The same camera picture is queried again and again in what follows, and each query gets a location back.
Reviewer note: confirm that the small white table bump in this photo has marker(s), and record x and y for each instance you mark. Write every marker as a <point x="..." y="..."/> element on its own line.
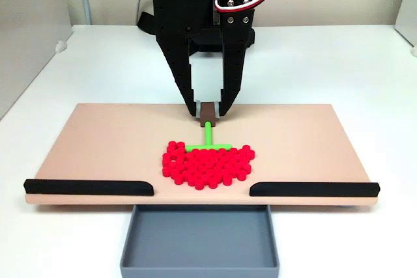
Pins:
<point x="61" y="46"/>
<point x="414" y="51"/>

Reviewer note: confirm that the red granules pile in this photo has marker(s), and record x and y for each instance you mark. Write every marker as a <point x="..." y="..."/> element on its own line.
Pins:
<point x="208" y="169"/>

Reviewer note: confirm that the beige flat board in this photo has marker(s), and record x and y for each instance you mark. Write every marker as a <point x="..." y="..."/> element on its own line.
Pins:
<point x="97" y="144"/>

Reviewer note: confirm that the green T-shaped pusher tool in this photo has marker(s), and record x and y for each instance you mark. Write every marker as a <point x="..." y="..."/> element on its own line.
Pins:
<point x="207" y="134"/>

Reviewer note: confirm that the black edge rail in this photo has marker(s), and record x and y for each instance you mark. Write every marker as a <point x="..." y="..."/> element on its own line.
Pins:
<point x="84" y="188"/>
<point x="312" y="189"/>

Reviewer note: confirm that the grey shallow container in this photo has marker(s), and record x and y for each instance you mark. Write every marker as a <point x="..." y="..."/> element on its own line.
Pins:
<point x="198" y="239"/>

